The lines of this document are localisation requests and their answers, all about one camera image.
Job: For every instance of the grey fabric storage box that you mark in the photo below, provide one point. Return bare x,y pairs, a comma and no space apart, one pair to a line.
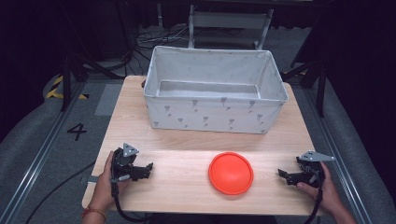
214,115

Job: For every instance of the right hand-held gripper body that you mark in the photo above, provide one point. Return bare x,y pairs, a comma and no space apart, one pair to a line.
311,165

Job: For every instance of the grey metal frame stand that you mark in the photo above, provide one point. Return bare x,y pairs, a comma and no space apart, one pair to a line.
229,20

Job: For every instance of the grey tape strip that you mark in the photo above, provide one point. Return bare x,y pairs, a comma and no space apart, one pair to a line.
92,179

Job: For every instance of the black tripod stand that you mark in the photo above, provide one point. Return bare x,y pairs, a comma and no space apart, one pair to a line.
314,77
74,70

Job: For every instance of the orange round plate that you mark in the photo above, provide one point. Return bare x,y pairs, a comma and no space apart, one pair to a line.
231,173

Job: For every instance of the yellow black hazard tape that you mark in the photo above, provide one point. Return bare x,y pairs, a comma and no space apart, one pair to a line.
54,90

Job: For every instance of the person's right hand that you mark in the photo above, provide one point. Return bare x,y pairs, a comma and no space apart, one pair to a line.
327,194

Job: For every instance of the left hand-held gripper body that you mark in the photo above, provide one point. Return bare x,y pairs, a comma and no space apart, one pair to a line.
124,161

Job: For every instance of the metal floor rail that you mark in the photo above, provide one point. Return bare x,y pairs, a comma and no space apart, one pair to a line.
34,158
336,149

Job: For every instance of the person's left hand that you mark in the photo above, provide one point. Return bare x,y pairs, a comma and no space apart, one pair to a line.
104,189

